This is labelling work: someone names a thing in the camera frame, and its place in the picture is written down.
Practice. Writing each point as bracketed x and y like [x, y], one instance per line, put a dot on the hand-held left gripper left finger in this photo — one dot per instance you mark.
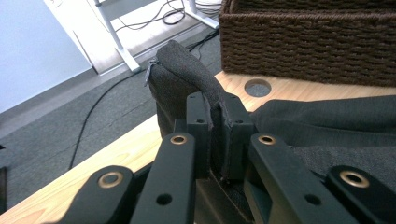
[199, 146]

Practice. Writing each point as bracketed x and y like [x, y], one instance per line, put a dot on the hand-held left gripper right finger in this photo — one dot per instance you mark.
[238, 146]

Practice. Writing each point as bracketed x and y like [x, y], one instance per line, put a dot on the brown woven basket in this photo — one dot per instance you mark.
[311, 46]

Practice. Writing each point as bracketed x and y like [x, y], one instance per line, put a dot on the white metal desk frame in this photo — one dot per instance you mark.
[124, 53]

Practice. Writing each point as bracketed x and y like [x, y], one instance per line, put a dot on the dark pants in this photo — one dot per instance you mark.
[311, 121]

